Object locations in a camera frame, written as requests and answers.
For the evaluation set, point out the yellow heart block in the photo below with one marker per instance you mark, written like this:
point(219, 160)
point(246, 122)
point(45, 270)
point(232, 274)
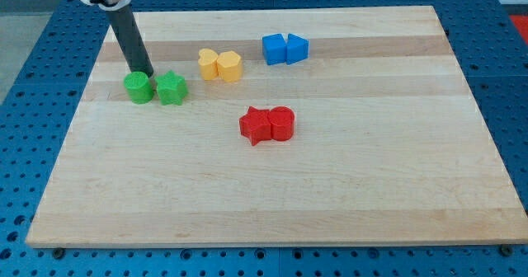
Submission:
point(207, 62)

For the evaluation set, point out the yellow hexagon block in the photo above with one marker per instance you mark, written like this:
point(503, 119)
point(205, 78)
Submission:
point(230, 66)

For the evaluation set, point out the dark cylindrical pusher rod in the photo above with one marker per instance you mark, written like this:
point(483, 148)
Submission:
point(130, 41)

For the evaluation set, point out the green star block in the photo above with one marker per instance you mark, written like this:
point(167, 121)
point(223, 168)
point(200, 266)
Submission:
point(171, 88)

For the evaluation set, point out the red cylinder block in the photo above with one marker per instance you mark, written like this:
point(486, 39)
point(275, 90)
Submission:
point(282, 120)

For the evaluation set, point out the green cylinder block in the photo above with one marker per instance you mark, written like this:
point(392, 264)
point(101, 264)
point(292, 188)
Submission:
point(138, 87)

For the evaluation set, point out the blue triangle block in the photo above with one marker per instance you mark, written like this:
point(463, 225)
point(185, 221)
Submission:
point(297, 49)

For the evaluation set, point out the blue cube block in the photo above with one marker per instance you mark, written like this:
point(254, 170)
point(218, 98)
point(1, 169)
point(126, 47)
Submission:
point(274, 49)

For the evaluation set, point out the red star block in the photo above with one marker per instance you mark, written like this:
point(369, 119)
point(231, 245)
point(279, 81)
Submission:
point(255, 125)

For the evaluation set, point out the light wooden board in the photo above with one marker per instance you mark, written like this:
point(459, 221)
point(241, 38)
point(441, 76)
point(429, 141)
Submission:
point(389, 148)

